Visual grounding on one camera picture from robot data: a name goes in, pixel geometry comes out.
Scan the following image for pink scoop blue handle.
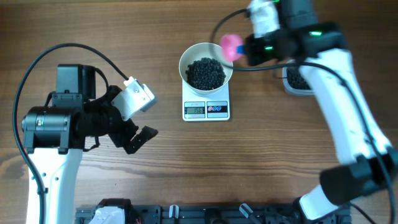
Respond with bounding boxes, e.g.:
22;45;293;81
220;34;246;62

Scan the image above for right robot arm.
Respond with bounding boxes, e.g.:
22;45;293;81
244;1;397;223

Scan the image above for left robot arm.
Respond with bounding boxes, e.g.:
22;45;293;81
22;64;158;223

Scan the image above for white digital kitchen scale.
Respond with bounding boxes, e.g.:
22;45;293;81
182;83;231;122

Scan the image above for black beans in bowl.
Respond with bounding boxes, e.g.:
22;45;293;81
185;57;226;91

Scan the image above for white bowl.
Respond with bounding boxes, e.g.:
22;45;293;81
178;42;233;95

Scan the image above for black beans in container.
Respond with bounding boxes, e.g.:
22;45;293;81
287;67;311;90

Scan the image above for clear plastic container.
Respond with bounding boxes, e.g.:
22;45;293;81
281;67;314;96

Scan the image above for black aluminium base frame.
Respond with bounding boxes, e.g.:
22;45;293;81
74;198;352;224

